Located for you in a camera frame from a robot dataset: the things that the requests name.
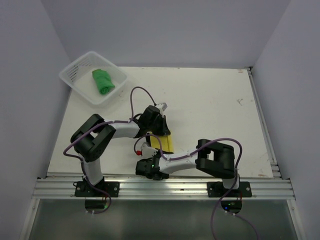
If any yellow microfiber towel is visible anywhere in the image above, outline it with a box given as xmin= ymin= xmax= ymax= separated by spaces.
xmin=145 ymin=135 xmax=174 ymax=153

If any green microfiber towel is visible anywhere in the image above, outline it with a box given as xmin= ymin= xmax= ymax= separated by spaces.
xmin=92 ymin=69 xmax=115 ymax=95

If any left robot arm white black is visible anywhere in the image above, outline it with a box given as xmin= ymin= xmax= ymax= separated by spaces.
xmin=70 ymin=102 xmax=171 ymax=197

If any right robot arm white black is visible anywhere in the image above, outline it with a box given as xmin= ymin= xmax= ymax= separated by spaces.
xmin=134 ymin=139 xmax=242 ymax=197

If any white plastic basket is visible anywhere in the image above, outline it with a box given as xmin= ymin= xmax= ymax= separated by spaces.
xmin=59 ymin=51 xmax=129 ymax=106

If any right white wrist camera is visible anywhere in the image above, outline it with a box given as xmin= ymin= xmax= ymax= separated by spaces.
xmin=134 ymin=142 xmax=158 ymax=159

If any aluminium mounting rail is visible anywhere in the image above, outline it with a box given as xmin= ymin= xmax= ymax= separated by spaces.
xmin=32 ymin=174 xmax=295 ymax=200

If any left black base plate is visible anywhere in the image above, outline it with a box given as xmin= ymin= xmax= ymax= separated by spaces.
xmin=73 ymin=180 xmax=120 ymax=198

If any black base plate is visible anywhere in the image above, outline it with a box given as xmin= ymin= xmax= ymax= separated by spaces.
xmin=73 ymin=180 xmax=120 ymax=198
xmin=206 ymin=181 xmax=253 ymax=199

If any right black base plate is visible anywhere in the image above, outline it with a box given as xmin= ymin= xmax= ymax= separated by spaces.
xmin=206 ymin=181 xmax=253 ymax=199

